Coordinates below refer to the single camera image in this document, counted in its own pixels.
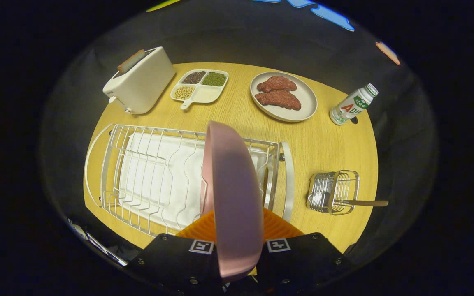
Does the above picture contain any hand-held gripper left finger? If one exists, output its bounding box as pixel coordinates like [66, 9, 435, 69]
[126, 210, 225, 294]

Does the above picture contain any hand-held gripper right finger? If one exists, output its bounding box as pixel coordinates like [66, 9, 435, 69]
[258, 208, 353, 294]

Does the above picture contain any silver wire basket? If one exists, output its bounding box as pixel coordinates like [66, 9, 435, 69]
[306, 170, 360, 216]

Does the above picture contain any white metal dish rack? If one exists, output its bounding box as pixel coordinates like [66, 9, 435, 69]
[84, 123, 295, 238]

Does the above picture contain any wooden handle spoon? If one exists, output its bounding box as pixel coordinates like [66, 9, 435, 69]
[309, 193, 389, 208]

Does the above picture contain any pink plate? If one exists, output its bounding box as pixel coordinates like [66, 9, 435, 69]
[200, 120, 265, 283]

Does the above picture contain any beige plate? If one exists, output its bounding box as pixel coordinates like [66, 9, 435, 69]
[250, 72, 318, 123]

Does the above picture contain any white divided bean dish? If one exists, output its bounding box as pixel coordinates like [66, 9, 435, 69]
[170, 69, 229, 110]

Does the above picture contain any white drip tray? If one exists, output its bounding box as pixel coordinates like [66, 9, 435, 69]
[118, 132, 270, 231]

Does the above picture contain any white green drink bottle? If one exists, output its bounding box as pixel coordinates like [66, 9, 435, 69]
[329, 83, 379, 126]

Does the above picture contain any red meat slice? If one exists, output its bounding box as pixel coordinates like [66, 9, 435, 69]
[256, 76, 297, 93]
[255, 90, 302, 111]

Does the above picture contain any white toaster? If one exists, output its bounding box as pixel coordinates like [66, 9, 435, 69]
[102, 46, 176, 115]

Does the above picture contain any brown toast slice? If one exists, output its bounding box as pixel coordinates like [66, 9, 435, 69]
[117, 49, 146, 74]

